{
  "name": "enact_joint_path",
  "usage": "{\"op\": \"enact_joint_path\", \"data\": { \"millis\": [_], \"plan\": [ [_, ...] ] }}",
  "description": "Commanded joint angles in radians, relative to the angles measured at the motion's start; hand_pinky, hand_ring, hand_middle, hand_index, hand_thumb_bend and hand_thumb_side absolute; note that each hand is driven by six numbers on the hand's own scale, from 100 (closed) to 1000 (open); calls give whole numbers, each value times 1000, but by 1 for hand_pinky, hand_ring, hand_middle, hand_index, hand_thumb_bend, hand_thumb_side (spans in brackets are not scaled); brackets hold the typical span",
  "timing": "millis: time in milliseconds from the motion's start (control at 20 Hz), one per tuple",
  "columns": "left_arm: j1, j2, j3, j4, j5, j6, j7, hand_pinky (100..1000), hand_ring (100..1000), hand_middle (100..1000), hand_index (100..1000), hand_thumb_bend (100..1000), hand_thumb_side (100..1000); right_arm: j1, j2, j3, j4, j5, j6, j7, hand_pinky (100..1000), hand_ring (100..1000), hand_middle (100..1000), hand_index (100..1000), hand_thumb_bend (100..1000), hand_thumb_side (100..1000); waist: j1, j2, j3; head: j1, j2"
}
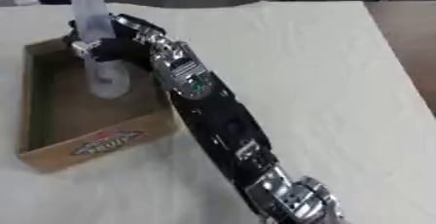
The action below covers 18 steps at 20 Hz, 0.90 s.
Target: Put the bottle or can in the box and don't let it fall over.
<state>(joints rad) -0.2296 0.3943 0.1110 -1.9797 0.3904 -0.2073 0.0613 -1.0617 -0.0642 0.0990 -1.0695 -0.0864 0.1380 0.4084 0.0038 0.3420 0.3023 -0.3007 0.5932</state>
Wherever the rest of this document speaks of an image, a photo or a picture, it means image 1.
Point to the clear plastic bottle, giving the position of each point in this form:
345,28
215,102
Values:
96,29

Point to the tan cardboard box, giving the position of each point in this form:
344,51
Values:
85,117

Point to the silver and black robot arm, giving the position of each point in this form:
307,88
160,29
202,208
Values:
221,120

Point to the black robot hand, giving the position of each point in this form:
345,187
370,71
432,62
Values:
116,47

